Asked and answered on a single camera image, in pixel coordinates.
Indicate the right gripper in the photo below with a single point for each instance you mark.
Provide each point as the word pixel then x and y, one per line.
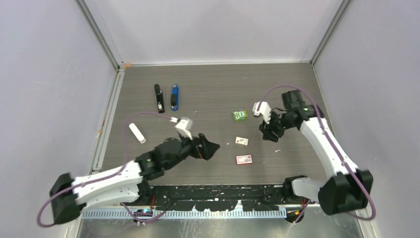
pixel 266 130

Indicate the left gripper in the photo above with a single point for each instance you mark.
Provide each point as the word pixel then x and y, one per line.
pixel 205 150

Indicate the white staple box sleeve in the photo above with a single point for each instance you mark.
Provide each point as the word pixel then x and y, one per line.
pixel 241 141

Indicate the red staple box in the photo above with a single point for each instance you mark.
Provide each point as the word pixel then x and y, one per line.
pixel 244 160

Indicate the blue stapler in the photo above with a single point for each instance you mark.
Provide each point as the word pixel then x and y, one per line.
pixel 174 99

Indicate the white stapler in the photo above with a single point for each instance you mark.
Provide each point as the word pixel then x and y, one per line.
pixel 137 133

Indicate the black stapler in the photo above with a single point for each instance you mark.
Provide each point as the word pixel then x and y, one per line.
pixel 159 97

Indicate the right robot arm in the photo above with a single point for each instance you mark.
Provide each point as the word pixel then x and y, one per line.
pixel 347 187

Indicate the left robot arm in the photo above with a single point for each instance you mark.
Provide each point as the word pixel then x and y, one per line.
pixel 126 184

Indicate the green owl eraser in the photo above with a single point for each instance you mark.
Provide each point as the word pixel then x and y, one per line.
pixel 239 115

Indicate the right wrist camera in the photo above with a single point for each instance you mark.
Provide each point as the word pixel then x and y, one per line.
pixel 262 109

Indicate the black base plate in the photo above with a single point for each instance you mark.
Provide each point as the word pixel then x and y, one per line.
pixel 218 197

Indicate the slotted cable duct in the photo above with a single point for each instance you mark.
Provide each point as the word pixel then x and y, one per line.
pixel 237 213

